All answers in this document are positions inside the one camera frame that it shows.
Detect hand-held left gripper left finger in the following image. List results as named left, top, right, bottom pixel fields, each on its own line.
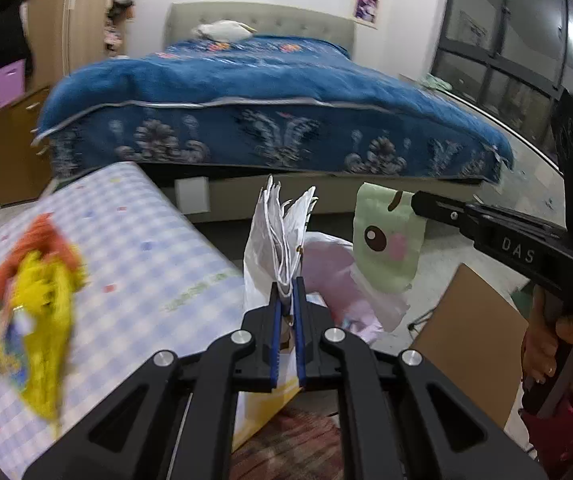
left=24, top=282, right=283, bottom=480

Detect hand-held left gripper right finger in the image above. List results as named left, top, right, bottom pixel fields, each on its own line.
left=294, top=277, right=550, bottom=480

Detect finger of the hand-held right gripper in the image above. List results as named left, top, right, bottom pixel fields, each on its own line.
left=410, top=189, right=488, bottom=242

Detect green cartoon packet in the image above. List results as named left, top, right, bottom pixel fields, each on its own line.
left=354, top=182, right=427, bottom=293

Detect pink plastic bag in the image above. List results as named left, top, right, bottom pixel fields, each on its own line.
left=299, top=230, right=412, bottom=346

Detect white paper bag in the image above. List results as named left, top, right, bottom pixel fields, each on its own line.
left=243, top=174, right=317, bottom=311

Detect yellow and orange plush toy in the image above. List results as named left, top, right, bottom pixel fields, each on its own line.
left=0, top=247, right=90, bottom=426

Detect person's right hand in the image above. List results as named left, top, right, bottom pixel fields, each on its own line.
left=521, top=290, right=573, bottom=392

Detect brown cardboard sheet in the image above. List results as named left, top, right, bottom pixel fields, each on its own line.
left=409, top=262, right=530, bottom=428

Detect person's plaid pants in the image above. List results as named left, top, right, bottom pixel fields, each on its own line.
left=229, top=405, right=347, bottom=480

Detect green cloth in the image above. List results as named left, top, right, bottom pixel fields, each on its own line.
left=417, top=74, right=451, bottom=91

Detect checkered tablecloth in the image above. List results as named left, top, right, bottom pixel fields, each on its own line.
left=0, top=160, right=300, bottom=480

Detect dark framed window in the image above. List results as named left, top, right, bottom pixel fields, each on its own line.
left=429, top=0, right=573, bottom=161

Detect blue floral blanket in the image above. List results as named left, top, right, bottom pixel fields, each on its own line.
left=31, top=35, right=515, bottom=183

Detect bed with blue quilt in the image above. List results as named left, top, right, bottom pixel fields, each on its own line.
left=156, top=1, right=485, bottom=216

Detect white pillow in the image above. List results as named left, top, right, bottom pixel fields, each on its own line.
left=191, top=20, right=256, bottom=42

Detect wooden drawer cabinet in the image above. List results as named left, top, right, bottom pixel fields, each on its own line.
left=0, top=85, right=54, bottom=208

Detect hanging clothes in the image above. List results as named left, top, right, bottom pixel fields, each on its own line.
left=102, top=0, right=137, bottom=56

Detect wooden wardrobe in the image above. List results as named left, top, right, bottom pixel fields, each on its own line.
left=26, top=0, right=140, bottom=91

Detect black jacket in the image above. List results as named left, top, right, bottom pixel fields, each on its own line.
left=0, top=0, right=40, bottom=81

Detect small wall picture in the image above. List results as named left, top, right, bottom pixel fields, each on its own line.
left=354, top=0, right=380, bottom=25

